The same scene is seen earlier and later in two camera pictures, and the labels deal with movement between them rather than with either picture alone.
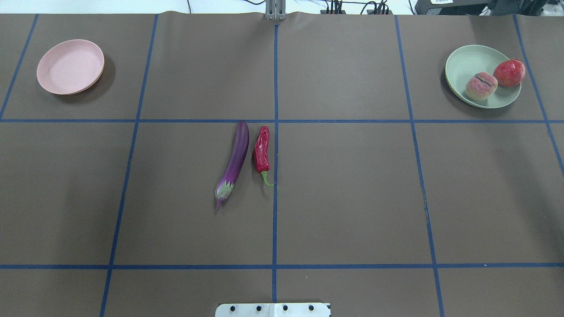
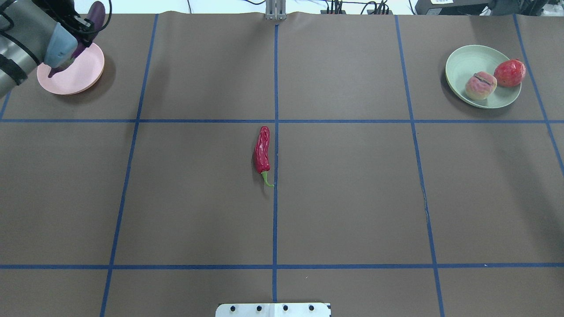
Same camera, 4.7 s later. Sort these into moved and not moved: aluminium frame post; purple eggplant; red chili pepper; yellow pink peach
Moved: purple eggplant
Not moved: red chili pepper; aluminium frame post; yellow pink peach
